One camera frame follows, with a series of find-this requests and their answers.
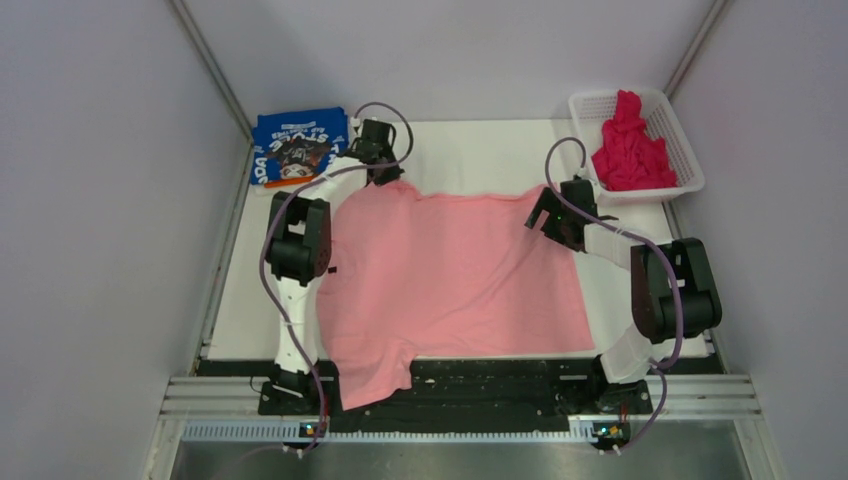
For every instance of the white plastic laundry basket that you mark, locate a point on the white plastic laundry basket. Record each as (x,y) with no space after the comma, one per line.
(589,110)

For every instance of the aluminium rail frame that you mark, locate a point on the aluminium rail frame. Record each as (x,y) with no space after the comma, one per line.
(226,427)

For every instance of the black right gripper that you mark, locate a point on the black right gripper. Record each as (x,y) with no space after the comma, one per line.
(550,202)

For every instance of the folded blue printed t-shirt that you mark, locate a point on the folded blue printed t-shirt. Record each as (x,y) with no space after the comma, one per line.
(299,144)

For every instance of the folded white orange t-shirt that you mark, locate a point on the folded white orange t-shirt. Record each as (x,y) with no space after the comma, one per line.
(289,184)

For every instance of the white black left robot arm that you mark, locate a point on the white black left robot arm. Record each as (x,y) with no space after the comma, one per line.
(298,247)

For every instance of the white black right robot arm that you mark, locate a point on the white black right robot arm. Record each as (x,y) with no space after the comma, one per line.
(673,295)

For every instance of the magenta t-shirt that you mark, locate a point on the magenta t-shirt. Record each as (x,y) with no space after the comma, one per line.
(628,158)

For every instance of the light pink t-shirt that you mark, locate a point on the light pink t-shirt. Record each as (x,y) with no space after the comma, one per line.
(416,275)

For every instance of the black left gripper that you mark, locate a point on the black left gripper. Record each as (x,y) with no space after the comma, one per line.
(390,176)

